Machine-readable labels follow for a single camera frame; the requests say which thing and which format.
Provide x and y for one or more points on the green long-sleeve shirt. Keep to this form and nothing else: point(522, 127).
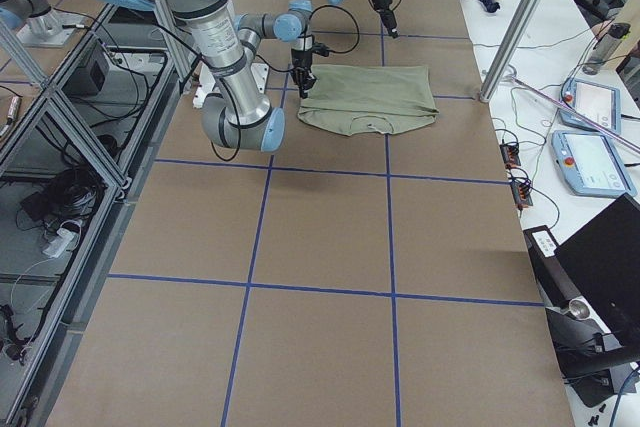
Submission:
point(350, 100)

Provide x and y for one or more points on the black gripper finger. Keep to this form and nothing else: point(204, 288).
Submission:
point(303, 91)
point(390, 24)

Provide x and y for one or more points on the aluminium frame post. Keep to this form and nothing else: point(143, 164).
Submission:
point(522, 16)

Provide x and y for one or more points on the lower blue teach pendant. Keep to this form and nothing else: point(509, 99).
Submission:
point(591, 165)

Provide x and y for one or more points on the upper blue teach pendant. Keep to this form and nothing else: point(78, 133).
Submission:
point(598, 103)

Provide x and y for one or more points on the black box with label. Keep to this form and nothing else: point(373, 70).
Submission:
point(541, 246)

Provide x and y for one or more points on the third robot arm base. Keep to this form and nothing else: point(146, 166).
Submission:
point(37, 24)

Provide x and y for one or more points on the blue teach pendant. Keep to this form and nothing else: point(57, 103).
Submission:
point(598, 103)
point(591, 165)

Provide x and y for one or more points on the black monitor stand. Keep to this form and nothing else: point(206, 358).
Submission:
point(593, 363)

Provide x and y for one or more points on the white reacher grabber stick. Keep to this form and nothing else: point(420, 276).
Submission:
point(574, 118)

